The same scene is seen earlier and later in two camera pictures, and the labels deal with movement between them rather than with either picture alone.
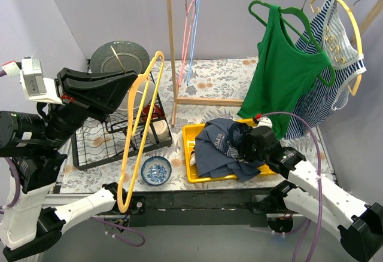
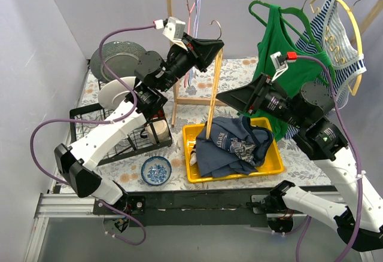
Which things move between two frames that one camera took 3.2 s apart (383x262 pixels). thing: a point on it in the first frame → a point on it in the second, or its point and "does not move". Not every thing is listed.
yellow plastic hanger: x=120 y=196 → x=218 y=61
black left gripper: x=63 y=88 → x=194 y=54
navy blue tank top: x=217 y=151 does not move
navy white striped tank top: x=331 y=33 does not move
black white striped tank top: x=192 y=158 does not move
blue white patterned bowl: x=155 y=170 does not move
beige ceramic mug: x=161 y=130 does not move
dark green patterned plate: x=119 y=56 does not move
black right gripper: x=249 y=147 → x=257 y=94
